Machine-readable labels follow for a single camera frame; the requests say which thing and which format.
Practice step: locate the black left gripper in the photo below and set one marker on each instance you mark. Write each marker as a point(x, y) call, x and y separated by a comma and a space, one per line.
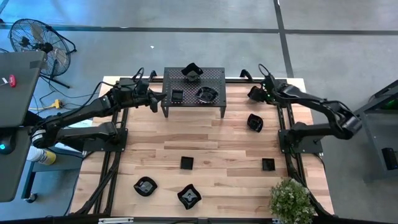
point(136, 93)

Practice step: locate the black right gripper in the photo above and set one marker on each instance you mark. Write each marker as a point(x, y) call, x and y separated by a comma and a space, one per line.
point(271, 90)

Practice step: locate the small black square plate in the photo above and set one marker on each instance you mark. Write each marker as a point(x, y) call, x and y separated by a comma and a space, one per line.
point(186, 162)
point(268, 164)
point(177, 95)

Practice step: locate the black wavy round plate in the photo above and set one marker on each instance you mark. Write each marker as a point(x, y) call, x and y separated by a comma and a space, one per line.
point(255, 122)
point(145, 186)
point(206, 94)

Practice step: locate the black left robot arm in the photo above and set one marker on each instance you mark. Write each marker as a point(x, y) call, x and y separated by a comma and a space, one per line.
point(81, 110)

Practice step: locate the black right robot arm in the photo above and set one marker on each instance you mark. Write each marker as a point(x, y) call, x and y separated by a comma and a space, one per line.
point(311, 101)

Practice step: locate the black perforated metal stand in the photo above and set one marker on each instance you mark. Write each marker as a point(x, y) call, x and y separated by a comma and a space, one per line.
point(214, 84)

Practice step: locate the yellow power plug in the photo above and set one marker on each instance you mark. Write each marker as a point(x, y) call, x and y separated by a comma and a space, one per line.
point(57, 104)

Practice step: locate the small green potted plant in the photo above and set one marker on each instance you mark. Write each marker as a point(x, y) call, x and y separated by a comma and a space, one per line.
point(290, 200)

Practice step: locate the dark grey equipment cart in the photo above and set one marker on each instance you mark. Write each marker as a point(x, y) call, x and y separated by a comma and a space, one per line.
point(373, 130)

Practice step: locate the black floor fan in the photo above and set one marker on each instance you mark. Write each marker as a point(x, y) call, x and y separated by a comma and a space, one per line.
point(43, 47)

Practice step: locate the grey rolling table base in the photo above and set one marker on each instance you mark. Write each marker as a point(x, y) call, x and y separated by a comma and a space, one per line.
point(49, 168)

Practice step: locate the white and yellow bottle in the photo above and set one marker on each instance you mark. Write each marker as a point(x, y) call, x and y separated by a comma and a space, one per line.
point(42, 156)

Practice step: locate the small red object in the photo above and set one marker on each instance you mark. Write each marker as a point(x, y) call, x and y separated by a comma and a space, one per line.
point(12, 81)

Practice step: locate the black box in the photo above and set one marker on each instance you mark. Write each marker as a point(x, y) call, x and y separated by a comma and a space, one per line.
point(390, 158)

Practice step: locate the black device with glowing light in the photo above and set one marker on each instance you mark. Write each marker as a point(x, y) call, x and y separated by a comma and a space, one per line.
point(4, 144)

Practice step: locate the dark grey side table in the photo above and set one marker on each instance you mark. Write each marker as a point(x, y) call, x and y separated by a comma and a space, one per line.
point(11, 174)

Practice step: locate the black frame hook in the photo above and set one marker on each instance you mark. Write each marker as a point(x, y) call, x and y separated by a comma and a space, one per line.
point(152, 75)
point(245, 73)

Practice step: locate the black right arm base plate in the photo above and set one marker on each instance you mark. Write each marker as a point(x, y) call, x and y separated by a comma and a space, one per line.
point(306, 147)

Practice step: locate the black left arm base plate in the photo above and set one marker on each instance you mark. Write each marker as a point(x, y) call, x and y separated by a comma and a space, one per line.
point(93, 144)

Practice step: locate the black aluminium rig frame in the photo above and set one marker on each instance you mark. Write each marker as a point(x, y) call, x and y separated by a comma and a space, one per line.
point(107, 186)

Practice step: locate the silver metal bracket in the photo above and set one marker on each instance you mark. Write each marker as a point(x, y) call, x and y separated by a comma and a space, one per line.
point(115, 220)

